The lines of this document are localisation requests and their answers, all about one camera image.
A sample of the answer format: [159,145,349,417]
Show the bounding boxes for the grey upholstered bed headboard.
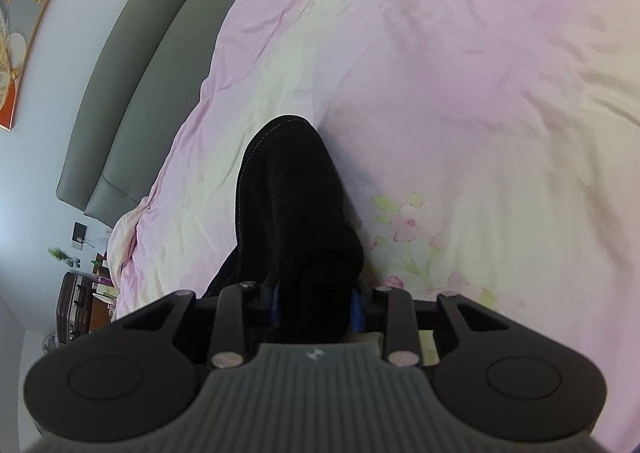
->
[55,0,297,230]

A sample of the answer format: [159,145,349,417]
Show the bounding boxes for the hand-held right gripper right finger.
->
[350,285,507,368]

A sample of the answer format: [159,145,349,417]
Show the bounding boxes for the small green potted plant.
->
[48,246,77,268]

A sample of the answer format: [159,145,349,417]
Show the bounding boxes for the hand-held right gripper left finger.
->
[120,281,281,368]

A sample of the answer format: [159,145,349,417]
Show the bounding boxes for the framed wall picture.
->
[0,0,85,132]

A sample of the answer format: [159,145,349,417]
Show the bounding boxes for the dark brown suitcase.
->
[55,271,97,350]

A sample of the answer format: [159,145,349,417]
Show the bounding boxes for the black pants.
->
[200,115,365,345]

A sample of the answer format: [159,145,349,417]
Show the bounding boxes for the pink floral duvet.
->
[109,0,640,364]

